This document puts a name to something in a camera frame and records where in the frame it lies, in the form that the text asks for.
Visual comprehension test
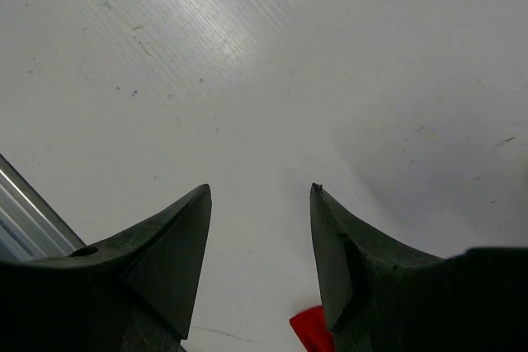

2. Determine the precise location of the aluminium frame rail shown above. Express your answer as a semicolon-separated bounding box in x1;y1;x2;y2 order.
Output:
0;157;85;261

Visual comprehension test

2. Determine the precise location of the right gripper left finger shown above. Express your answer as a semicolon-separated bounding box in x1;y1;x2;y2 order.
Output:
1;184;212;351

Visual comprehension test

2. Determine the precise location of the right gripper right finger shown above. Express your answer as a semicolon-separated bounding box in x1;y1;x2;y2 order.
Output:
310;184;527;351

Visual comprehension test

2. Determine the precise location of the red sock with white print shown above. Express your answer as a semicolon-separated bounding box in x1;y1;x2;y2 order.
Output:
290;305;336;352

